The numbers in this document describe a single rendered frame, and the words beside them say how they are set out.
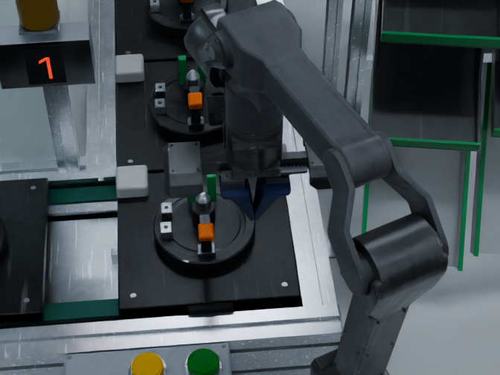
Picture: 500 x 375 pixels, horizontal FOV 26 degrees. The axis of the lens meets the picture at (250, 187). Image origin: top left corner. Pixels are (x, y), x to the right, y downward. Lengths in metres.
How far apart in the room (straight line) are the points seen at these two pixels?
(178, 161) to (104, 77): 0.66
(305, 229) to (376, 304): 0.66
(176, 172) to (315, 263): 0.43
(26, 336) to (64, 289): 0.12
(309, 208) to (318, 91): 0.63
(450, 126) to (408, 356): 0.36
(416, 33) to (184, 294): 0.48
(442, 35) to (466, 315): 0.52
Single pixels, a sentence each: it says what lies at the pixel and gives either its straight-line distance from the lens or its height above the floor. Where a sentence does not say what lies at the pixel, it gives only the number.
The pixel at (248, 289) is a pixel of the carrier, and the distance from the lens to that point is 1.44.
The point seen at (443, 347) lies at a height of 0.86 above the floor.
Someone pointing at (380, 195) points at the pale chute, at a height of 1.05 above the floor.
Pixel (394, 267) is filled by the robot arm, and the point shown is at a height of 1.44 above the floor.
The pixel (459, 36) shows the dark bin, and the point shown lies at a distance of 1.19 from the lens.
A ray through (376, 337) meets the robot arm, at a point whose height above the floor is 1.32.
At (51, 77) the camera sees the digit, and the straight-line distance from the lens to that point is 1.42.
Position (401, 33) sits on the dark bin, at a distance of 1.19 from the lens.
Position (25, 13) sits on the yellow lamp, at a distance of 1.36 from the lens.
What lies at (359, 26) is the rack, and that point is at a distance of 1.32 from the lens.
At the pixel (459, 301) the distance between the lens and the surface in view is 1.59.
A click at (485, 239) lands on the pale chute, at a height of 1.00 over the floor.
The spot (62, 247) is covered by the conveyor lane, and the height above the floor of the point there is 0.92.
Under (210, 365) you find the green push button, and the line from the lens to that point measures 1.37.
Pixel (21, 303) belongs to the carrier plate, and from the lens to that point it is 1.45.
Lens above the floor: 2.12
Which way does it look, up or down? 48 degrees down
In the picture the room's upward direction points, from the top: straight up
